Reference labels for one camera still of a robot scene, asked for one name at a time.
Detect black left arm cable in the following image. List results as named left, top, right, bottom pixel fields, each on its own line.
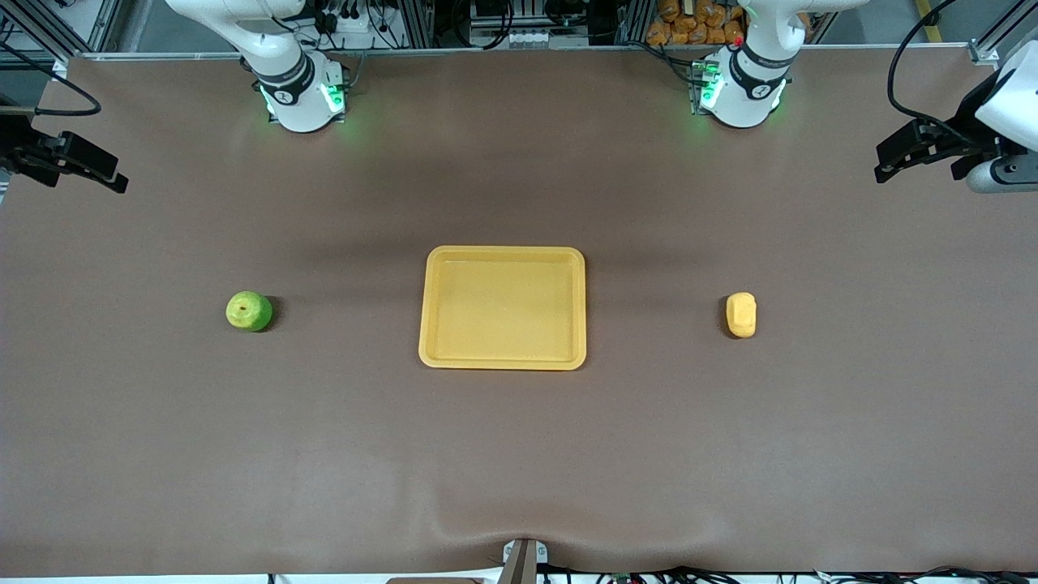
left=886, top=0, right=978, bottom=145

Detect green apple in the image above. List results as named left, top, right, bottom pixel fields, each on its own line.
left=225, top=290, right=274, bottom=333

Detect yellow potato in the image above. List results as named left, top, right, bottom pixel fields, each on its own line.
left=725, top=292, right=758, bottom=339

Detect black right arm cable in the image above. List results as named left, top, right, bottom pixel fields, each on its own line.
left=0, top=41, right=103, bottom=118

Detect white power strip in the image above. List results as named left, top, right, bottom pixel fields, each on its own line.
left=318, top=0, right=367, bottom=35

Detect bag of orange items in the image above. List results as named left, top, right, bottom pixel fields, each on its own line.
left=646, top=0, right=745, bottom=47

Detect black cables along table edge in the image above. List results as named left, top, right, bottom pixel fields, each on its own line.
left=543, top=565, right=1038, bottom=584

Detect brown table mat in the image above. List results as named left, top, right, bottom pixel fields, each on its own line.
left=0, top=45, right=1038, bottom=578

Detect metal table clamp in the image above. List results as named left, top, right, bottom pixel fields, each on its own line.
left=499, top=538, right=550, bottom=584

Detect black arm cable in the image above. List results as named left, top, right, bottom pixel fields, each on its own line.
left=0, top=41, right=103, bottom=118
left=886, top=0, right=978, bottom=145

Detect yellow plastic tray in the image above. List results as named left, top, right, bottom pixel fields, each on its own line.
left=418, top=245, right=587, bottom=371

